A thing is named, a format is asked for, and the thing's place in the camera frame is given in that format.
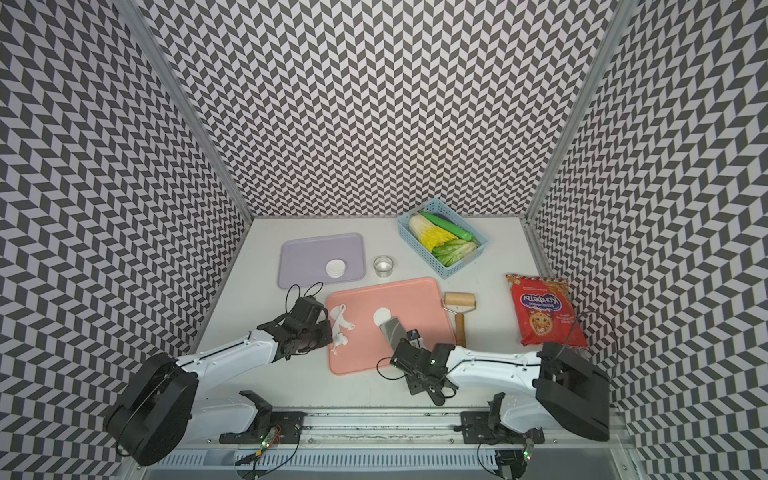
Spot light blue perforated plastic basket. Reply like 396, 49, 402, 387
396, 198, 489, 279

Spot yellow napa cabbage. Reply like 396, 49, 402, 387
408, 214, 458, 252

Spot purple plastic tray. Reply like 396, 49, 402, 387
277, 233, 366, 289

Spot white dough piece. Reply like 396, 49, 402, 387
330, 304, 356, 355

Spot pink cutting board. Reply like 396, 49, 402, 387
326, 277, 455, 375

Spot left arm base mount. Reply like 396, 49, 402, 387
219, 390, 306, 445

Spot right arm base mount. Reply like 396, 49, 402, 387
452, 393, 545, 445

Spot round cut white wrapper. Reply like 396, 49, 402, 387
373, 307, 392, 327

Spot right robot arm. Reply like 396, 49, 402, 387
389, 340, 610, 442

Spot red snack bag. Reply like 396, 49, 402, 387
506, 274, 588, 349

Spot wooden rolling pin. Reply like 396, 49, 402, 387
442, 292, 477, 347

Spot green lettuce leaves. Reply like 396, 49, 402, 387
432, 239, 478, 268

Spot stack of white dumpling wrappers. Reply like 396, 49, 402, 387
325, 259, 346, 279

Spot metal rectangular dough scraper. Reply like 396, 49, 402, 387
379, 317, 423, 353

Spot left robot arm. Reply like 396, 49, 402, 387
105, 295, 332, 466

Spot metal base rail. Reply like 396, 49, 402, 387
148, 408, 634, 474

